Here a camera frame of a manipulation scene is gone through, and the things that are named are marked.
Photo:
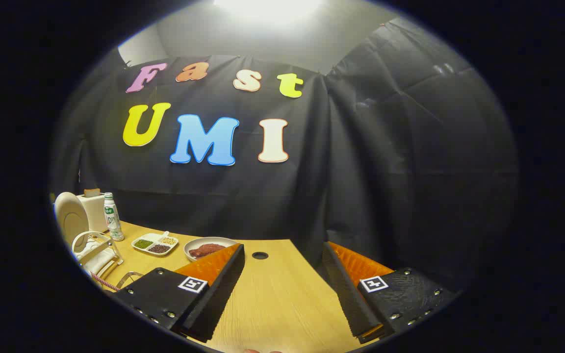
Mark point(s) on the brown meat piece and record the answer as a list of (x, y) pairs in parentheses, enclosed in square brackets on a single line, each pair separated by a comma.
[(199, 252), (216, 247)]

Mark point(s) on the white toaster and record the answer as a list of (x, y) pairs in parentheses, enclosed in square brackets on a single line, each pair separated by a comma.
[(95, 211)]

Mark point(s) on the white bottle with green label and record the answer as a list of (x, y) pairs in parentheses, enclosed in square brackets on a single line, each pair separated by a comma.
[(112, 218)]

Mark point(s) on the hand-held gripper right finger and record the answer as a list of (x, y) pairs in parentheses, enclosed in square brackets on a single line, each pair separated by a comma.
[(348, 294)]

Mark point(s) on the black backdrop cloth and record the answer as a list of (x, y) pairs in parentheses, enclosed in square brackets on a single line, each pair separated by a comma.
[(263, 206)]

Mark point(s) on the white divided dish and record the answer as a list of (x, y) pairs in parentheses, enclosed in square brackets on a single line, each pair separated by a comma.
[(155, 237)]

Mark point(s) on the pile of yellow beans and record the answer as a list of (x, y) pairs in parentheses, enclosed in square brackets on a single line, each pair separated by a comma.
[(167, 240)]

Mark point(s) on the pile of dark beans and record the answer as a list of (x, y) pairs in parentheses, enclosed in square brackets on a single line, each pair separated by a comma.
[(159, 249)]

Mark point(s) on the white plate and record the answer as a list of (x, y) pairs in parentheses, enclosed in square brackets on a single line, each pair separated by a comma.
[(71, 218)]

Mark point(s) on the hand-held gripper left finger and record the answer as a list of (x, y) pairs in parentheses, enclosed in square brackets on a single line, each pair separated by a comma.
[(218, 299)]

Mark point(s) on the small beige plate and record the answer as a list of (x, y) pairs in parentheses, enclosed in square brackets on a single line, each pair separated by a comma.
[(194, 243)]

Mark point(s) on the pile of green beans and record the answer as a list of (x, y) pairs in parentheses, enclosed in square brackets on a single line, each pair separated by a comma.
[(142, 243)]

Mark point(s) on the brown bread slice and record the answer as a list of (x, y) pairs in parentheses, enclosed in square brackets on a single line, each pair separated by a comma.
[(91, 192)]

